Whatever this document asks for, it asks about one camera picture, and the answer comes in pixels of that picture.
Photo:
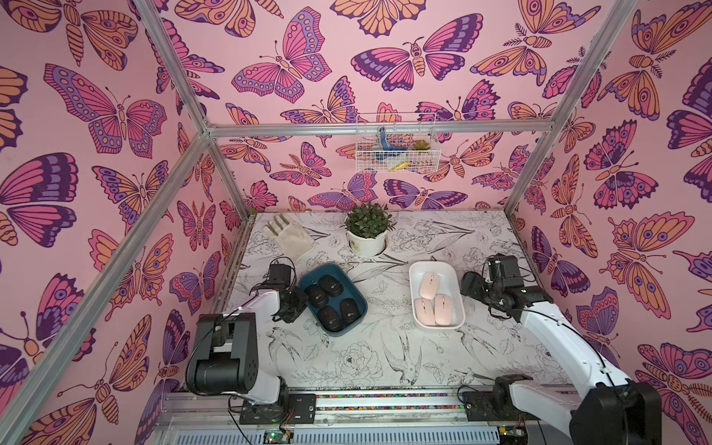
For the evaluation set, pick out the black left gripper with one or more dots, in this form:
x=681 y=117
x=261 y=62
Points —
x=287 y=316

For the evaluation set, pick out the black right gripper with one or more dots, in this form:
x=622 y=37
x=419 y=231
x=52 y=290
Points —
x=481 y=289

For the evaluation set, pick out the white storage box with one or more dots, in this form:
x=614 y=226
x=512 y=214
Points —
x=449 y=286

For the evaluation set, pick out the pink mouse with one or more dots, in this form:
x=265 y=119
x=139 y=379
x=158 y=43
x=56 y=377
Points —
x=429 y=287
x=443 y=310
x=424 y=312

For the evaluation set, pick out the black mouse bottom front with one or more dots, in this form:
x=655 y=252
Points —
x=330 y=319

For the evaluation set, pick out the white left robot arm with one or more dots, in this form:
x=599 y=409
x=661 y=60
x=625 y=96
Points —
x=225 y=359

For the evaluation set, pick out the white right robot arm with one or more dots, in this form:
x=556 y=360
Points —
x=608 y=408

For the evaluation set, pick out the beige work glove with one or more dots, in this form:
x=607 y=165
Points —
x=290 y=237

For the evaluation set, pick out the potted green plant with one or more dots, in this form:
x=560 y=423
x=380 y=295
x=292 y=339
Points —
x=367 y=227

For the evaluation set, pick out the blue toy in basket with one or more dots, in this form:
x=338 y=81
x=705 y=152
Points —
x=388 y=149

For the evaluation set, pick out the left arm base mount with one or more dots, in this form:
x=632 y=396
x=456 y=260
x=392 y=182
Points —
x=290 y=408

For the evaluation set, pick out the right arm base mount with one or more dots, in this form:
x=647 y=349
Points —
x=494 y=404

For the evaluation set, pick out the aluminium front rail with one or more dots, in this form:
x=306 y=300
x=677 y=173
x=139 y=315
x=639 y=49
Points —
x=378 y=405

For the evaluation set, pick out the white wire basket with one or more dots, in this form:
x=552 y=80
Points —
x=422 y=139

